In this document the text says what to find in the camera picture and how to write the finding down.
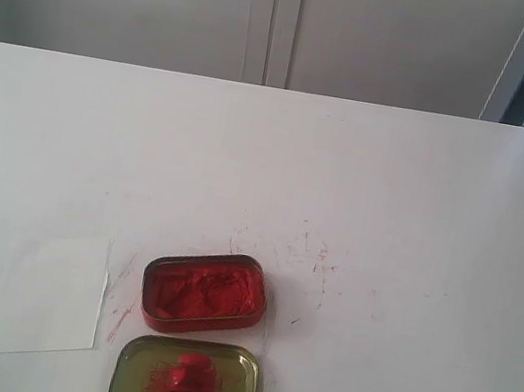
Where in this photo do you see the white paper sheet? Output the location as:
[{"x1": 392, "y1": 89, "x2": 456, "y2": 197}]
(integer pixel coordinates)
[{"x1": 0, "y1": 237, "x2": 111, "y2": 354}]

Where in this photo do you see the gold tin lid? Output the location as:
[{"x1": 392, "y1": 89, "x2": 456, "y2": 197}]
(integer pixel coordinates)
[{"x1": 108, "y1": 335, "x2": 261, "y2": 392}]

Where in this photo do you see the red ink pad tin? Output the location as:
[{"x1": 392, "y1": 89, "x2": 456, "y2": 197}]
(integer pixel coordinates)
[{"x1": 141, "y1": 254, "x2": 268, "y2": 334}]

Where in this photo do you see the red plastic stamp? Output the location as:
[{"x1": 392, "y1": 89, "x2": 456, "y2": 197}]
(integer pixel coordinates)
[{"x1": 168, "y1": 352, "x2": 218, "y2": 392}]

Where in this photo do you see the white cabinet with doors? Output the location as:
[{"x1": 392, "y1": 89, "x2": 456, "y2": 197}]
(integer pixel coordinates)
[{"x1": 0, "y1": 0, "x2": 524, "y2": 121}]

